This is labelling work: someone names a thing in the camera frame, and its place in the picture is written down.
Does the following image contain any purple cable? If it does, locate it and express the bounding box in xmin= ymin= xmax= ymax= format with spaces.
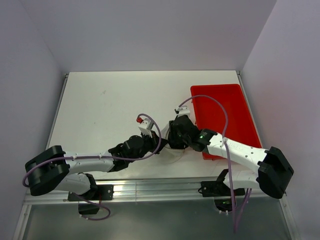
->
xmin=178 ymin=94 xmax=253 ymax=233
xmin=22 ymin=113 xmax=162 ymax=221

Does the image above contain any aluminium frame rail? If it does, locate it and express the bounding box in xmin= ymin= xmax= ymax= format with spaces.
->
xmin=24 ymin=175 xmax=287 ymax=205

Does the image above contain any white mesh laundry bag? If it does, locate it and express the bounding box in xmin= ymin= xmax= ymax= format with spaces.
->
xmin=159 ymin=123 xmax=186 ymax=164

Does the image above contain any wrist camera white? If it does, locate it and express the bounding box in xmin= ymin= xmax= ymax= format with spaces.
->
xmin=174 ymin=105 xmax=191 ymax=117
xmin=136 ymin=116 xmax=154 ymax=137

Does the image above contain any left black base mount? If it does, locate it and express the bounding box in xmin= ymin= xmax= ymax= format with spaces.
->
xmin=67 ymin=184 xmax=114 ymax=221

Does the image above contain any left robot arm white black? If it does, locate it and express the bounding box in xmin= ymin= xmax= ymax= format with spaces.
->
xmin=22 ymin=132 xmax=168 ymax=200

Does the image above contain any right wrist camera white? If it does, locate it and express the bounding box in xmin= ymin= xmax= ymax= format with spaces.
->
xmin=174 ymin=105 xmax=191 ymax=117

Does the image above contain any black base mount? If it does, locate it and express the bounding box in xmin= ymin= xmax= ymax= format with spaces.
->
xmin=67 ymin=184 xmax=114 ymax=221
xmin=197 ymin=181 xmax=233 ymax=214

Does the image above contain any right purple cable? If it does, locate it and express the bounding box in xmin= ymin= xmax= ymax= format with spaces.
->
xmin=178 ymin=94 xmax=253 ymax=233

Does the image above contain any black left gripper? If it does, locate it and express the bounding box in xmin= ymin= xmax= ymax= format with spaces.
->
xmin=128 ymin=129 xmax=168 ymax=163

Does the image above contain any black bra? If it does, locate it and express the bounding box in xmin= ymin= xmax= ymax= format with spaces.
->
xmin=167 ymin=120 xmax=188 ymax=150

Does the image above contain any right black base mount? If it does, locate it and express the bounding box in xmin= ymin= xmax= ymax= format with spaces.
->
xmin=197 ymin=181 xmax=233 ymax=214

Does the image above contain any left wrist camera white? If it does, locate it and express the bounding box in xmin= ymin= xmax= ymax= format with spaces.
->
xmin=136 ymin=116 xmax=154 ymax=137

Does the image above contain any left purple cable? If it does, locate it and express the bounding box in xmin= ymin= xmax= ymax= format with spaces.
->
xmin=22 ymin=113 xmax=162 ymax=221

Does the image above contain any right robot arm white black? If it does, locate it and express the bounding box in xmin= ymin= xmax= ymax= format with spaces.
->
xmin=168 ymin=115 xmax=294 ymax=199

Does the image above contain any red plastic tray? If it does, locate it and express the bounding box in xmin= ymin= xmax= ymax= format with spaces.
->
xmin=190 ymin=84 xmax=262 ymax=148

